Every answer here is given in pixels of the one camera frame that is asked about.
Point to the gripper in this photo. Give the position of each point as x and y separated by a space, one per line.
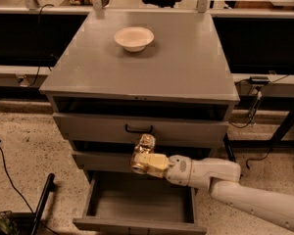
178 167

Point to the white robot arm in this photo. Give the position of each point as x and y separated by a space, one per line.
221 179

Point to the grey middle drawer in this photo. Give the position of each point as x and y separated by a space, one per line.
89 162

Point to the grey drawer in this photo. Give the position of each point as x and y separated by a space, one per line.
132 204
121 129
89 162

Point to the grey bottom drawer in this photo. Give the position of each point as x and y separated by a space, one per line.
132 204

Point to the grey top drawer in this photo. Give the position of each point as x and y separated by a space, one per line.
121 129

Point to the grey drawer cabinet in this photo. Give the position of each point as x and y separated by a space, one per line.
181 74

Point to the black stand leg left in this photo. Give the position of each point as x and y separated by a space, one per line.
48 188

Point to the white bowl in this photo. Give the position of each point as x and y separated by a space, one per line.
134 39

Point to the black power adapter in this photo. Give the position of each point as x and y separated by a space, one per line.
259 80

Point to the wire basket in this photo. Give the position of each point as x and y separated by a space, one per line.
7 225

